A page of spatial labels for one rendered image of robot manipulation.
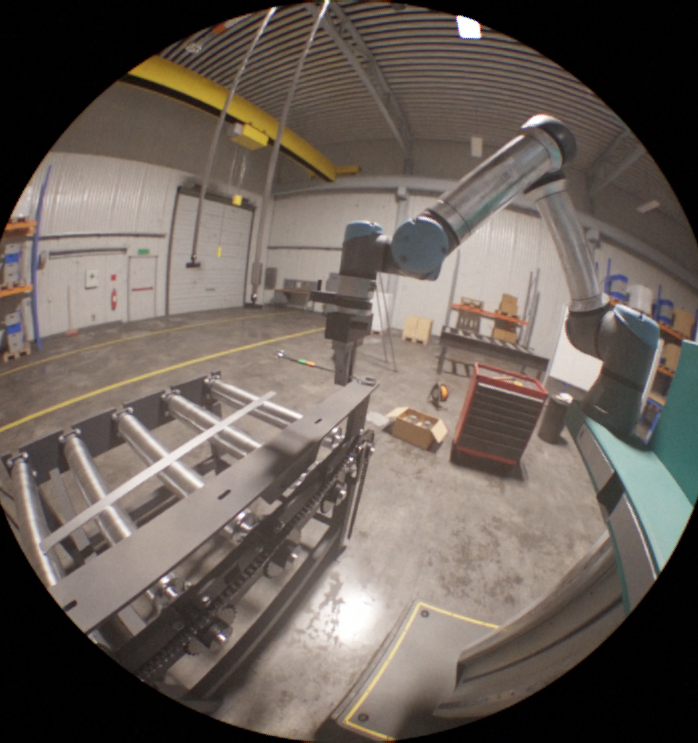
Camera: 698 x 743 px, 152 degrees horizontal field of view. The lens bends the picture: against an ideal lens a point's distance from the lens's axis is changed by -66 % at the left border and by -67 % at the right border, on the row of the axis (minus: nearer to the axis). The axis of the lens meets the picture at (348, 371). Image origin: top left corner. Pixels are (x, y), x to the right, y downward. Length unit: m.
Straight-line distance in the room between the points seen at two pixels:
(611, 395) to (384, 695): 1.17
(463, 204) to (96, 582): 0.71
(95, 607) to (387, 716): 1.02
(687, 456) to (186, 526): 0.78
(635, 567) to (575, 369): 4.49
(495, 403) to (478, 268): 8.29
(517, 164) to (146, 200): 10.17
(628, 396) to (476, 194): 0.45
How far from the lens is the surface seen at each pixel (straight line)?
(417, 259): 0.35
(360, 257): 0.50
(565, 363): 4.74
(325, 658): 1.53
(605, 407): 0.60
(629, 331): 0.59
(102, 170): 10.07
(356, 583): 1.68
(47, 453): 1.39
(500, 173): 0.44
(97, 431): 1.39
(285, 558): 0.72
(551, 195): 0.65
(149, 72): 7.37
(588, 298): 0.67
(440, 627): 1.34
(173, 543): 0.43
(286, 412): 1.23
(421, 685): 1.26
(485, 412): 2.52
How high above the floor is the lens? 1.51
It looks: 19 degrees down
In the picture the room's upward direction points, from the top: 8 degrees clockwise
